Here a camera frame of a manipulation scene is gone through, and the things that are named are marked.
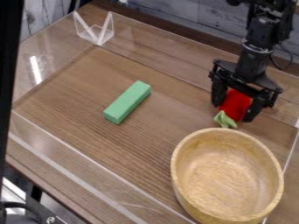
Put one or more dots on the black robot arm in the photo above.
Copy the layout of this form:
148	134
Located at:
270	23

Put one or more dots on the clear acrylic table enclosure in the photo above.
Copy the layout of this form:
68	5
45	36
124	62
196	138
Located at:
104	169

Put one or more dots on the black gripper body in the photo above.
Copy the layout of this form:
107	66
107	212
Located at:
251	87

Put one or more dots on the red plush strawberry toy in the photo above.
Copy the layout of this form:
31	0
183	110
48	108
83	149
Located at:
232	109

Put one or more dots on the wooden bowl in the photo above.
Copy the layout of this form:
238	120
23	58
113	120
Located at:
227	178

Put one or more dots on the black metal frame post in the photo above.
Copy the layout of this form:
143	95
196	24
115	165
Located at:
11	22

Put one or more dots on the green rectangular block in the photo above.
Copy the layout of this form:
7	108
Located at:
125	103

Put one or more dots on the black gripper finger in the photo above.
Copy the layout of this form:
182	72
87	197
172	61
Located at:
218	91
259	103

